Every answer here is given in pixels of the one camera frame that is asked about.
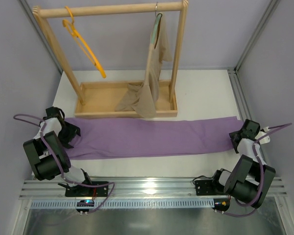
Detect wooden clothes rack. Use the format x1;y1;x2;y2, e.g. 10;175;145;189
32;0;189;118

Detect left aluminium frame post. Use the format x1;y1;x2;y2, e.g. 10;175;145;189
17;0;63;75

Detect beige trousers on hanger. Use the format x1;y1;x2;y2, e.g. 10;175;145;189
115;13;172;118

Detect slotted grey cable duct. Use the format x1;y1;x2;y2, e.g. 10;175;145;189
30;198;215;210

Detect right aluminium frame post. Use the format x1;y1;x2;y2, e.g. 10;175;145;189
234;0;281;73

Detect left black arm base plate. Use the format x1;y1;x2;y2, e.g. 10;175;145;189
65;181;109;197

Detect green hanger with metal hook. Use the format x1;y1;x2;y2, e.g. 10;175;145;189
150;2;162;47

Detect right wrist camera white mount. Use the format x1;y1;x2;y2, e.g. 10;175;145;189
255;127;270;145

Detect aluminium mounting rail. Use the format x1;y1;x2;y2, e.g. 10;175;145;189
19;175;287;197

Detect orange plastic hanger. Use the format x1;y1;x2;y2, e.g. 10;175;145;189
62;6;106;78

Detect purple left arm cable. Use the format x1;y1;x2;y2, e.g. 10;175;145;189
13;113;116;214

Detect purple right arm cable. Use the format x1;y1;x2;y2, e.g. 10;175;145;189
222;123;293;218

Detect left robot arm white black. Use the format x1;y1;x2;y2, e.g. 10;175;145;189
23;106;96;197

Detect purple trousers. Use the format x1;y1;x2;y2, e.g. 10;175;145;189
66;117;243;160

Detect aluminium frame post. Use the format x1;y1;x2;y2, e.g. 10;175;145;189
234;0;281;73
17;0;63;75

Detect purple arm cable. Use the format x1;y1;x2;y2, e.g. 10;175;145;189
13;113;116;214
222;123;293;218

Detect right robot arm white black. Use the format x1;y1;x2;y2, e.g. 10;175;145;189
212;119;276;209

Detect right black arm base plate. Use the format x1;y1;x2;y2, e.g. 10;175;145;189
194;179;225;196

